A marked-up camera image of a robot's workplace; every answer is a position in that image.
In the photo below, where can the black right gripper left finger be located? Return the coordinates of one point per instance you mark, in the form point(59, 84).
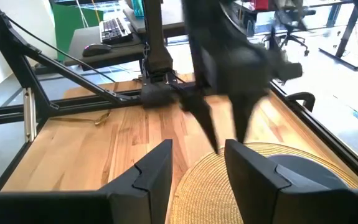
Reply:
point(147, 186)

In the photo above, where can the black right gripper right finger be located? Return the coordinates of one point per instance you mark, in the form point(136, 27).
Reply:
point(250, 183)

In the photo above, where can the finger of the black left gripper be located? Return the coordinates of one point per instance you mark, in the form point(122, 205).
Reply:
point(202, 113)
point(244, 115)

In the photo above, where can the blue-grey bowl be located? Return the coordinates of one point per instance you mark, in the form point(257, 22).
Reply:
point(309, 171)

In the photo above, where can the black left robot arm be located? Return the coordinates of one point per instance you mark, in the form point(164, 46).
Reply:
point(157, 46)

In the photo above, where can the round woven straw placemat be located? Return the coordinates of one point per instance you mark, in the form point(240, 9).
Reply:
point(203, 193)

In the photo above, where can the black office chair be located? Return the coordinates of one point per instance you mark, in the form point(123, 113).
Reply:
point(290, 34)

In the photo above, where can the red object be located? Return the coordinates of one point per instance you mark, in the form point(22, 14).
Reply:
point(259, 4)

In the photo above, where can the light grey desk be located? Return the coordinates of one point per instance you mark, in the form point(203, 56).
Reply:
point(166, 26)

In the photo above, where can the black table leg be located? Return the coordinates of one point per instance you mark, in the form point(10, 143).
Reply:
point(343, 40)

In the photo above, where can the dark grey desk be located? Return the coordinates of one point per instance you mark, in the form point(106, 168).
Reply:
point(116, 53)

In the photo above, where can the black keyboard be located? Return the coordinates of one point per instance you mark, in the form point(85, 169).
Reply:
point(114, 30)

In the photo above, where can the blue water bottle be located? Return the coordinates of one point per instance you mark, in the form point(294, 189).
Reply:
point(137, 7)

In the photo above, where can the black computer mouse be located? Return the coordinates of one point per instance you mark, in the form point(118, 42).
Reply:
point(96, 49)

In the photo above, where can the green board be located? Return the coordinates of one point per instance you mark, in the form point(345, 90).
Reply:
point(69, 28)

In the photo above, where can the black aluminium table frame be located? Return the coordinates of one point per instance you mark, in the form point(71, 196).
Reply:
point(82, 104)

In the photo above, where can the silver metal bracket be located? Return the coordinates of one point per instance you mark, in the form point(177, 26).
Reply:
point(30, 115)

